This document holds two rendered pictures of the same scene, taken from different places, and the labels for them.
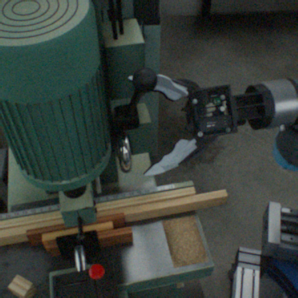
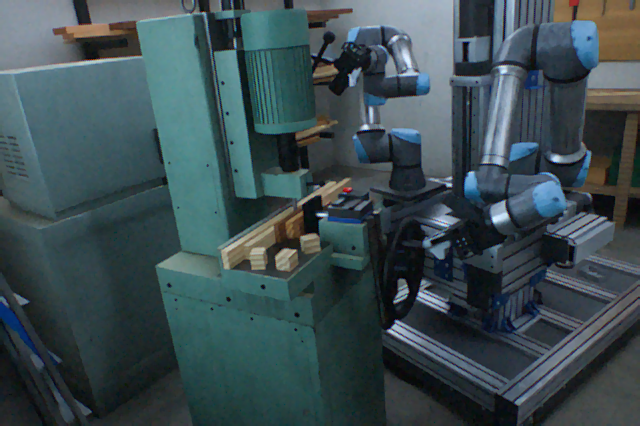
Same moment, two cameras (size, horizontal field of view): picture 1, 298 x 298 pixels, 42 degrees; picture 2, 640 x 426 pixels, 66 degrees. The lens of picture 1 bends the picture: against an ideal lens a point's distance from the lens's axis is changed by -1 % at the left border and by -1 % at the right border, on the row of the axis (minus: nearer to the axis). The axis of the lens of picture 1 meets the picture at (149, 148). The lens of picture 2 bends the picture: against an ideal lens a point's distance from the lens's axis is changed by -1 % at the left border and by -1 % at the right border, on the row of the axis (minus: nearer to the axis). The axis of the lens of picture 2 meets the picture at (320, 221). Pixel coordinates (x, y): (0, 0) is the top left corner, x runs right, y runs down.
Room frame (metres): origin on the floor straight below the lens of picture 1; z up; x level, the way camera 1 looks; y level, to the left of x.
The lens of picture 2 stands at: (-0.55, 1.15, 1.46)
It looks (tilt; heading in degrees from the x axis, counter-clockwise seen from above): 21 degrees down; 313
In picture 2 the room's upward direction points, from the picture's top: 5 degrees counter-clockwise
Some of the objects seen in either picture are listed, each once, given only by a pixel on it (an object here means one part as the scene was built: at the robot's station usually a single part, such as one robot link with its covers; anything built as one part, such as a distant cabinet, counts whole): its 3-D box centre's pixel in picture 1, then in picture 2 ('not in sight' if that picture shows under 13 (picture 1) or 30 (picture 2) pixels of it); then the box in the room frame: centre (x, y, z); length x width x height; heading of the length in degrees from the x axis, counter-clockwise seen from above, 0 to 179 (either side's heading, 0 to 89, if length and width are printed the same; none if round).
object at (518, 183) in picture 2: not in sight; (534, 191); (-0.17, -0.04, 1.04); 0.11 x 0.11 x 0.08; 10
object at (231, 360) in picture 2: not in sight; (284, 363); (0.58, 0.19, 0.36); 0.58 x 0.45 x 0.71; 12
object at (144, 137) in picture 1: (132, 130); not in sight; (0.68, 0.04, 1.02); 0.09 x 0.07 x 0.12; 102
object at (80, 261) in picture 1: (80, 257); (322, 214); (0.36, 0.15, 0.95); 0.09 x 0.07 x 0.09; 102
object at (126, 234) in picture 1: (91, 241); (314, 218); (0.41, 0.14, 0.92); 0.20 x 0.02 x 0.05; 102
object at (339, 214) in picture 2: (85, 292); (352, 204); (0.27, 0.13, 0.99); 0.13 x 0.11 x 0.06; 102
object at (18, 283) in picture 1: (22, 288); (310, 243); (0.30, 0.28, 0.92); 0.04 x 0.03 x 0.04; 63
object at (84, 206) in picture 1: (77, 192); (287, 184); (0.48, 0.16, 1.03); 0.14 x 0.07 x 0.09; 12
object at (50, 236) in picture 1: (79, 235); (303, 220); (0.42, 0.17, 0.93); 0.17 x 0.02 x 0.05; 102
